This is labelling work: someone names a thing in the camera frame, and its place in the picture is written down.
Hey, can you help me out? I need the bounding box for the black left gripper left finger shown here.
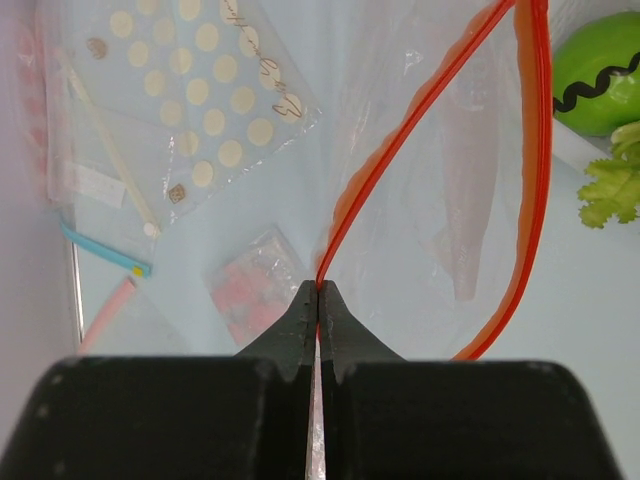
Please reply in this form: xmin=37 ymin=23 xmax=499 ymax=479
xmin=1 ymin=281 xmax=318 ymax=479

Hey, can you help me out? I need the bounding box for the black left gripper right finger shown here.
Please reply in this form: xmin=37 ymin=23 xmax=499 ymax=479
xmin=318 ymin=281 xmax=622 ymax=479

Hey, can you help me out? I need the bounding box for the clear red-zipper zip bag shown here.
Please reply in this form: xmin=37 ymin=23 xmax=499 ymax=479
xmin=307 ymin=0 xmax=556 ymax=480

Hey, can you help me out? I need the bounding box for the clear pink-dotted zip bag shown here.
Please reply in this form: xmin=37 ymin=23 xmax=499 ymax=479
xmin=202 ymin=225 xmax=307 ymax=348

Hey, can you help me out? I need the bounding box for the clear blue-zipper zip bag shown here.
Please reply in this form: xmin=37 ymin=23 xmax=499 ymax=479
xmin=58 ymin=107 xmax=174 ymax=311

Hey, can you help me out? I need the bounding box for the clear cream-dotted zip bag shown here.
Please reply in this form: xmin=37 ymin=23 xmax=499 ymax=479
xmin=41 ymin=1 xmax=320 ymax=240

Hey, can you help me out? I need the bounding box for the clear red-patterned zip bag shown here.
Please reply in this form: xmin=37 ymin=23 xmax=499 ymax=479
xmin=10 ymin=1 xmax=54 ymax=208

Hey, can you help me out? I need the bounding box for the green toy celery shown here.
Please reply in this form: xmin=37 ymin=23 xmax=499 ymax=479
xmin=577 ymin=121 xmax=639 ymax=229

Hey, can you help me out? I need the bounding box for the green toy melon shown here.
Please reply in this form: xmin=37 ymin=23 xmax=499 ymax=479
xmin=553 ymin=11 xmax=639 ymax=137

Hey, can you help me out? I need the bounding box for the white perforated plastic basket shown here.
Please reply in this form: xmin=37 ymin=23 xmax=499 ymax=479
xmin=549 ymin=0 xmax=639 ymax=172

